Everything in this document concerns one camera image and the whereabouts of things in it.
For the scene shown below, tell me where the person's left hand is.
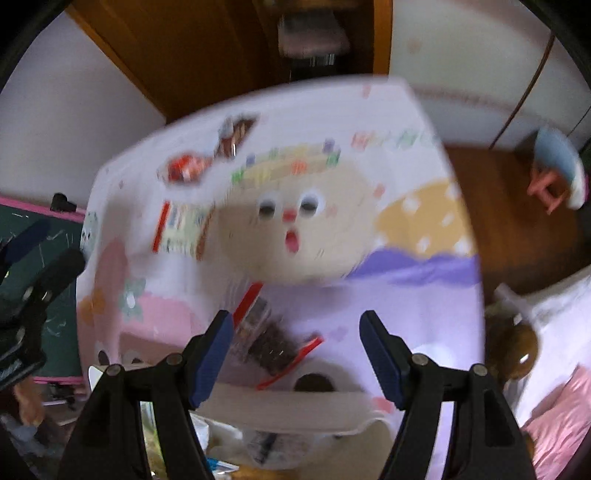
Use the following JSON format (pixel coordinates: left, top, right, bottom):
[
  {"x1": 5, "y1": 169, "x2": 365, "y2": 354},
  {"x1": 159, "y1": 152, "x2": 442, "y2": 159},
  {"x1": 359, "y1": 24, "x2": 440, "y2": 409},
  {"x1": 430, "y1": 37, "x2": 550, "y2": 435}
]
[{"x1": 13, "y1": 378, "x2": 46, "y2": 426}]

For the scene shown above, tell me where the clear red-edged dark snack packet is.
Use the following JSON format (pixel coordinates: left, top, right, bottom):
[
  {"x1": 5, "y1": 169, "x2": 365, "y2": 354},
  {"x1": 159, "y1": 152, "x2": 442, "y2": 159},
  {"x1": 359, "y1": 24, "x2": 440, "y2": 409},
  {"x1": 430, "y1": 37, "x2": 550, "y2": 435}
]
[{"x1": 228, "y1": 282, "x2": 325, "y2": 391}]

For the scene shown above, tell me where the green chalkboard with pink frame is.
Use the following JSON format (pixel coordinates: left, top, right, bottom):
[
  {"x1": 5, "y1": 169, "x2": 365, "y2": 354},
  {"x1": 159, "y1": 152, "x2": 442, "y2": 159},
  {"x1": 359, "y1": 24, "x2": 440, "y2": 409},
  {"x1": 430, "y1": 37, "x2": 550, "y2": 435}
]
[{"x1": 0, "y1": 196, "x2": 92, "y2": 386}]

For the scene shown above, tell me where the dark brown snack packet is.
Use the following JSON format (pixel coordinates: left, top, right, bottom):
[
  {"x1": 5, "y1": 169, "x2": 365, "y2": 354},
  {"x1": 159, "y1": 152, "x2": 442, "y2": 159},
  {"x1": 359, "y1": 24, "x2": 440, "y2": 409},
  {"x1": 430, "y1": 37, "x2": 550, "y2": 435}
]
[{"x1": 213, "y1": 114, "x2": 260, "y2": 158}]

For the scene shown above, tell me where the small red snack packet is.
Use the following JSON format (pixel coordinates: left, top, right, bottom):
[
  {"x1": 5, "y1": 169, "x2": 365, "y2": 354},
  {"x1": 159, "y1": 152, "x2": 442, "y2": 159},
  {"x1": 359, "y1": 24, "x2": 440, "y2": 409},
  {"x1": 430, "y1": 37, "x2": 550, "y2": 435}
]
[{"x1": 159, "y1": 153, "x2": 214, "y2": 184}]

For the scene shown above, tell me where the small blue pink chair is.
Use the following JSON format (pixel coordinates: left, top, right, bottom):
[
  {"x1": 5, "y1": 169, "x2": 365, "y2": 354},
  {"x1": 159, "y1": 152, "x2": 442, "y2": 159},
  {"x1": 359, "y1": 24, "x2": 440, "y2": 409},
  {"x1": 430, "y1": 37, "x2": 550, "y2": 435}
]
[{"x1": 534, "y1": 126, "x2": 590, "y2": 212}]

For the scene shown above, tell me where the white bedding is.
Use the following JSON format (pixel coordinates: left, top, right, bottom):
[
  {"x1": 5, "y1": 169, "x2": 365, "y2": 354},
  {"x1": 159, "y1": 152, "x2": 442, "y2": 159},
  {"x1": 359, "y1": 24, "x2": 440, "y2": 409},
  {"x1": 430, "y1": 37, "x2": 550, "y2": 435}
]
[{"x1": 493, "y1": 271, "x2": 591, "y2": 418}]

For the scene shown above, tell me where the small blue snack packet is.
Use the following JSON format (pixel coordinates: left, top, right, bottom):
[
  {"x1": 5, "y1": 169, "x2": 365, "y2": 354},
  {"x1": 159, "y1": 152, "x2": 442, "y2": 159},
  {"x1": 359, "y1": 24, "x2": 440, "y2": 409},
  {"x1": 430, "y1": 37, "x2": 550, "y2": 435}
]
[{"x1": 205, "y1": 456, "x2": 242, "y2": 475}]

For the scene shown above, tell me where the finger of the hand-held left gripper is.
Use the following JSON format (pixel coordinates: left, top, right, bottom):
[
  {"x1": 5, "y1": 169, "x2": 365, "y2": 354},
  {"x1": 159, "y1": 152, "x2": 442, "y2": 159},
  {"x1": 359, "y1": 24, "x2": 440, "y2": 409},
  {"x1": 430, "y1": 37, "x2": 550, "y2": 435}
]
[
  {"x1": 0, "y1": 219, "x2": 52, "y2": 266},
  {"x1": 21, "y1": 248, "x2": 87, "y2": 303}
]

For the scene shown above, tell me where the pink blanket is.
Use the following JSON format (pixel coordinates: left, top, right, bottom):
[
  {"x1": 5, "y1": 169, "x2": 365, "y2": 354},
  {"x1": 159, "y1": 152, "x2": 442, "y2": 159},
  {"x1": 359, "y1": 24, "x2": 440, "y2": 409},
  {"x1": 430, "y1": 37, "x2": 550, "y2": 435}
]
[{"x1": 521, "y1": 364, "x2": 591, "y2": 480}]

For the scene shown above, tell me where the striped red-edged snack packet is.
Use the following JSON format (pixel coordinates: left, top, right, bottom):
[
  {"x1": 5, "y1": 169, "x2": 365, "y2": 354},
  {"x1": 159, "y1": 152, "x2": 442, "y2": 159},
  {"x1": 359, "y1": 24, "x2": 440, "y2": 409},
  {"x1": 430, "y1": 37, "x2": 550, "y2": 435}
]
[{"x1": 151, "y1": 199, "x2": 218, "y2": 261}]

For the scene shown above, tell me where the floral printed wardrobe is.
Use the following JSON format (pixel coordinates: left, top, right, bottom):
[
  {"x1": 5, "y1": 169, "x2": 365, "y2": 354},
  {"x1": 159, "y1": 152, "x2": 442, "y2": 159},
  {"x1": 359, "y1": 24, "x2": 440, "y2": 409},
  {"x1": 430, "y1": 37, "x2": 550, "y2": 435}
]
[{"x1": 390, "y1": 0, "x2": 591, "y2": 154}]

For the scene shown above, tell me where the wooden corner shelf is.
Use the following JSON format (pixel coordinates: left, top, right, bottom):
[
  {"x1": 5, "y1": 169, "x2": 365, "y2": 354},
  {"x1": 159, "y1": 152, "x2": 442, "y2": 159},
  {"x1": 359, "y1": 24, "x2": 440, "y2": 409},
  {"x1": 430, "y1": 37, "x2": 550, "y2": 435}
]
[{"x1": 256, "y1": 0, "x2": 394, "y2": 86}]

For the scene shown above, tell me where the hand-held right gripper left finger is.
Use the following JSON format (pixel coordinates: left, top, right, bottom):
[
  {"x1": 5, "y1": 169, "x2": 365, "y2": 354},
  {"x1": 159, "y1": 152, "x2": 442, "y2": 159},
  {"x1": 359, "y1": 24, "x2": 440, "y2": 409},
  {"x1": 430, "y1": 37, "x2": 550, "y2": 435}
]
[{"x1": 58, "y1": 310, "x2": 235, "y2": 480}]

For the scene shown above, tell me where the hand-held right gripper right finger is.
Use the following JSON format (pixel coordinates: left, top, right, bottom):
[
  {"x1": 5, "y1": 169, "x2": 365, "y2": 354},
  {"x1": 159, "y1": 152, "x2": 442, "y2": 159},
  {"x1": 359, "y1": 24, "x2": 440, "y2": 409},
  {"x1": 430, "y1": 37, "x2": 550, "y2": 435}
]
[{"x1": 359, "y1": 310, "x2": 539, "y2": 480}]

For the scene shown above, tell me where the white plastic bin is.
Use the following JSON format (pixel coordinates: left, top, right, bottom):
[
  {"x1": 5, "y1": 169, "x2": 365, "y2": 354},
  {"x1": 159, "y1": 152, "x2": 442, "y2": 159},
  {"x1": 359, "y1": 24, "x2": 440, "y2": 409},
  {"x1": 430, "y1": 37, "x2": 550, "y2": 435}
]
[{"x1": 88, "y1": 364, "x2": 399, "y2": 480}]

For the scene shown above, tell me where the cartoon printed table mat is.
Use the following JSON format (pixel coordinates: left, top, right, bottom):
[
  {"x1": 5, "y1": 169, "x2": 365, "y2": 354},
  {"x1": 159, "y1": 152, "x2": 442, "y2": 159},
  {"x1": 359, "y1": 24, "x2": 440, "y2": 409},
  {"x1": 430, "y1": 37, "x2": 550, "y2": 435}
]
[{"x1": 76, "y1": 76, "x2": 486, "y2": 437}]

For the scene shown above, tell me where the pink plastic stool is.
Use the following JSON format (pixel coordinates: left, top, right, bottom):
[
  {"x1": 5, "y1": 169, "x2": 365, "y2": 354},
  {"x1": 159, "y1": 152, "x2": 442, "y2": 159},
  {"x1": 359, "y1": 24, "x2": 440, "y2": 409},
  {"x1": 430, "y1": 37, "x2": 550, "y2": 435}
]
[{"x1": 527, "y1": 167, "x2": 572, "y2": 216}]

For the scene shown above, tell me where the wooden door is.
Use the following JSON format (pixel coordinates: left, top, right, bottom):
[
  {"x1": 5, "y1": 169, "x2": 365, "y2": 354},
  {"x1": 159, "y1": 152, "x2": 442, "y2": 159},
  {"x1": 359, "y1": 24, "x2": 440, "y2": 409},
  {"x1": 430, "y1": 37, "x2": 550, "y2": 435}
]
[{"x1": 68, "y1": 0, "x2": 288, "y2": 124}]

